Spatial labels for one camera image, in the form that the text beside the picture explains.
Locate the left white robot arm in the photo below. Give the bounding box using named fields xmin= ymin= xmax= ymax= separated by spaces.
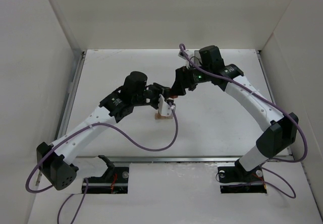
xmin=36 ymin=71 xmax=175 ymax=191

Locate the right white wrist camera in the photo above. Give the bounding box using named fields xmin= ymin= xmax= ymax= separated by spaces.
xmin=178 ymin=49 xmax=195 ymax=69

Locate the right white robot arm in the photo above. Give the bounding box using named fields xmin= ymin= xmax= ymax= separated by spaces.
xmin=170 ymin=44 xmax=298 ymax=174

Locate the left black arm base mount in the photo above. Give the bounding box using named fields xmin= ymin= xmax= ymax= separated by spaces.
xmin=77 ymin=155 xmax=129 ymax=194

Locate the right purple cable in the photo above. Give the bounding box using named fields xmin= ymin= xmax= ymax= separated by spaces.
xmin=178 ymin=43 xmax=309 ymax=199

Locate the smoky transparent plastic bin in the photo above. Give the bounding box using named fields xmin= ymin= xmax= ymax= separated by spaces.
xmin=193 ymin=50 xmax=201 ymax=67

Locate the long light wood block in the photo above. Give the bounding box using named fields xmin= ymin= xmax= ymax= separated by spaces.
xmin=154 ymin=113 xmax=173 ymax=120

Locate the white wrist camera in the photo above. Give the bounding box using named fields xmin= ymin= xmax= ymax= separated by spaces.
xmin=157 ymin=94 xmax=176 ymax=118
xmin=178 ymin=49 xmax=195 ymax=69

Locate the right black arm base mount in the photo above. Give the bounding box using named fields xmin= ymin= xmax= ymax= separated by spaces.
xmin=216 ymin=165 xmax=267 ymax=194

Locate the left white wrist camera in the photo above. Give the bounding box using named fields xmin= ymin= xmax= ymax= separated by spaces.
xmin=157 ymin=94 xmax=176 ymax=118

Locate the aluminium front rail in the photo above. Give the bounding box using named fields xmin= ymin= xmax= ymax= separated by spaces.
xmin=108 ymin=156 xmax=240 ymax=163

